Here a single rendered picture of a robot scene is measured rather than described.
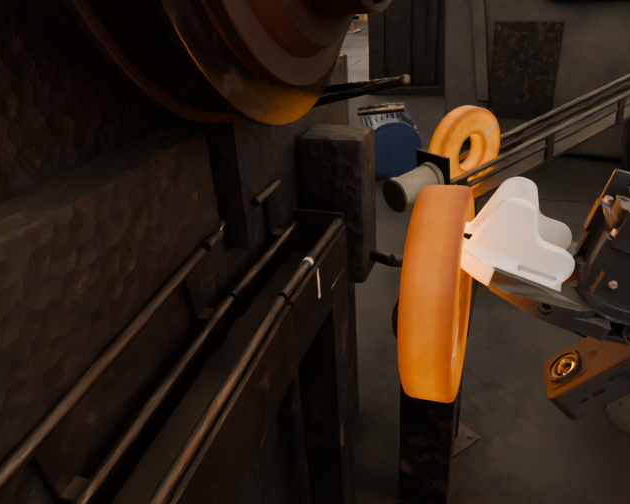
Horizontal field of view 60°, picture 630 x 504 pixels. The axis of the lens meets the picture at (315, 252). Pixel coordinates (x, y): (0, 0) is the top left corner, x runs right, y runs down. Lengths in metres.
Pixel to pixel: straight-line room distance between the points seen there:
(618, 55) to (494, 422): 2.14
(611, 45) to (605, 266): 2.81
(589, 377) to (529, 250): 0.10
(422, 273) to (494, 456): 1.08
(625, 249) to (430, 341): 0.12
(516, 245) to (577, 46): 2.83
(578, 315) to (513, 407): 1.16
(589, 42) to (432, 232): 2.84
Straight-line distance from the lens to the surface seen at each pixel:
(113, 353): 0.48
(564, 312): 0.35
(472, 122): 1.00
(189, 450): 0.46
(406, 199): 0.90
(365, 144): 0.78
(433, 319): 0.33
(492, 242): 0.36
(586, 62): 3.17
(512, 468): 1.37
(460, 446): 1.38
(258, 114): 0.48
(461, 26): 3.31
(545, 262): 0.36
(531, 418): 1.49
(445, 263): 0.33
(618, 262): 0.35
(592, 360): 0.42
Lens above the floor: 1.02
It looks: 28 degrees down
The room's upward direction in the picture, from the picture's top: 4 degrees counter-clockwise
